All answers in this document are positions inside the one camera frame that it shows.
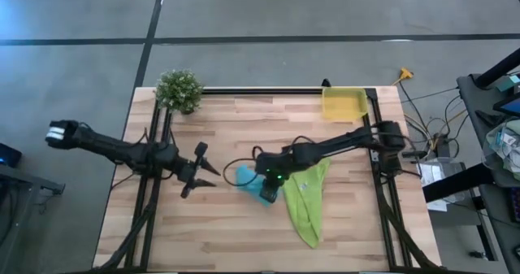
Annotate blue microfiber towel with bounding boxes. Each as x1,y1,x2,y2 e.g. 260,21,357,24
235,163,285,208

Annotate dark tablet screen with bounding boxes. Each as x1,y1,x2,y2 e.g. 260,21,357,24
492,96,520,119

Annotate black floor cable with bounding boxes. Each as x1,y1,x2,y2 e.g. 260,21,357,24
398,81,428,139

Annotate black aluminium table frame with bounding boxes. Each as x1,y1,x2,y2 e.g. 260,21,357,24
95,87,444,274

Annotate grey side desk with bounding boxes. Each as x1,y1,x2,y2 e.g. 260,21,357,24
456,72,520,274

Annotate white paper sheets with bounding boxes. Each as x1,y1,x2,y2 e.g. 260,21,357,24
417,161,449,213

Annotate black diagonal desk leg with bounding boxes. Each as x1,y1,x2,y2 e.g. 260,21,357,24
422,163,495,204
474,47,520,89

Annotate grey metal desk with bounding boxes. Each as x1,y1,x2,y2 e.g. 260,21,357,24
0,163,67,274

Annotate yellow plastic basket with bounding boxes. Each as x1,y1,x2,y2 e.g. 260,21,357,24
322,86,370,122

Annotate clear plastic bag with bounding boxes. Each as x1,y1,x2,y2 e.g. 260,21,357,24
481,118,520,182

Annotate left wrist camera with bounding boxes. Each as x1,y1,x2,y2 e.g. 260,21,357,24
193,141,210,162

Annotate small green potted plant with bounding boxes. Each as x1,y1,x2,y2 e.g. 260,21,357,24
154,68,205,116

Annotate yellow power plug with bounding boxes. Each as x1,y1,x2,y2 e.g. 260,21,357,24
391,67,415,86

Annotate black power strip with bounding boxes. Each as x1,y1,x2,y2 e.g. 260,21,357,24
431,132,453,159

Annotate yellow floor cable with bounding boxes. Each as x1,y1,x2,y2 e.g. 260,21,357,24
403,108,469,151

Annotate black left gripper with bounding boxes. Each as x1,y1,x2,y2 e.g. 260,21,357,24
175,158,222,200

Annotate teal small box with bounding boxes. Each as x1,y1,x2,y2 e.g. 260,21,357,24
496,74,520,94

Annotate green microfiber towel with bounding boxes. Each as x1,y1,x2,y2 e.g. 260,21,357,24
282,156,332,250

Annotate black device with blue light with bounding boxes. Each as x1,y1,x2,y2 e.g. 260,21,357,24
0,142,24,170

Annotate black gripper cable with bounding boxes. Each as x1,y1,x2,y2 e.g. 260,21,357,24
222,145,262,188

